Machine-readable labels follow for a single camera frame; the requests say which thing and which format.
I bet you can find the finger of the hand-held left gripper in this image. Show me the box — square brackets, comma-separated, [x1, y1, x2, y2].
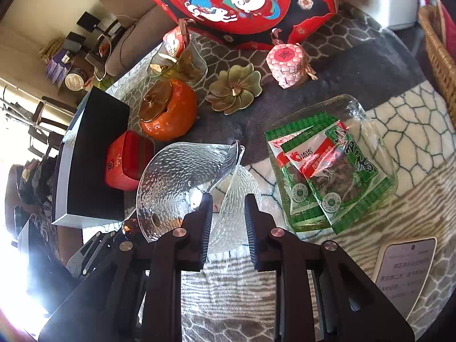
[66, 231, 118, 278]

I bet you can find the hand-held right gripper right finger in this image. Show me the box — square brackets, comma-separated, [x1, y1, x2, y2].
[244, 193, 416, 342]

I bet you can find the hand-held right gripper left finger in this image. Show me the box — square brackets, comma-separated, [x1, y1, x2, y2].
[38, 192, 213, 342]

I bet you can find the green seed packet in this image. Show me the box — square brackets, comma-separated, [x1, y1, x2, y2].
[265, 112, 343, 232]
[290, 119, 396, 236]

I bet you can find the red tea box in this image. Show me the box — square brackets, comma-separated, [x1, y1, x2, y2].
[105, 130, 155, 191]

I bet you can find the black box with white inside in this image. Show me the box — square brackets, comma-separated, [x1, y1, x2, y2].
[52, 85, 131, 227]

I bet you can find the orange persimmon jar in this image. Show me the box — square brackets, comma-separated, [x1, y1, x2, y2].
[139, 78, 198, 141]

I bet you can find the green-gold flower dish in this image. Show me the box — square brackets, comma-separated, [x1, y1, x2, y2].
[206, 63, 262, 115]

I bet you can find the large clear glass dish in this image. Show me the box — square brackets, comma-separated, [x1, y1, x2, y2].
[265, 94, 399, 234]

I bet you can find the gold foil packet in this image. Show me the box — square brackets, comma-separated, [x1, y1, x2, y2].
[149, 52, 200, 81]

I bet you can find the red heart snack packet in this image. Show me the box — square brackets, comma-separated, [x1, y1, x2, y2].
[148, 32, 208, 87]

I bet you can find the pink round cake ornament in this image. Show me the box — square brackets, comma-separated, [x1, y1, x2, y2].
[267, 43, 317, 89]

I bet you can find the ribbed glass plate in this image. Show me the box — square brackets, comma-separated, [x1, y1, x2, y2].
[210, 166, 264, 253]

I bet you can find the hammered glass plate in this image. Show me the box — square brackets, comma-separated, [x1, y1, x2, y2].
[136, 141, 246, 246]

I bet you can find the white printed card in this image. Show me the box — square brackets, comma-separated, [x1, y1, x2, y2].
[372, 237, 437, 319]

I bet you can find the grey patterned table blanket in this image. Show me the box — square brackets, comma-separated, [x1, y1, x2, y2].
[82, 3, 456, 342]

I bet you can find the round tin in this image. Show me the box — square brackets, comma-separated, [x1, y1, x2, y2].
[65, 73, 86, 90]

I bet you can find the beige sofa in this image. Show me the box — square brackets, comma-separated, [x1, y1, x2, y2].
[100, 0, 179, 77]

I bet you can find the red octagonal gift box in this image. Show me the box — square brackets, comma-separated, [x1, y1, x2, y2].
[138, 0, 339, 51]

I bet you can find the wicker basket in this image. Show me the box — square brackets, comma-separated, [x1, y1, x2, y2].
[418, 5, 456, 131]

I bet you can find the white cable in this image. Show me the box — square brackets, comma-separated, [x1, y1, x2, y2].
[93, 14, 139, 80]

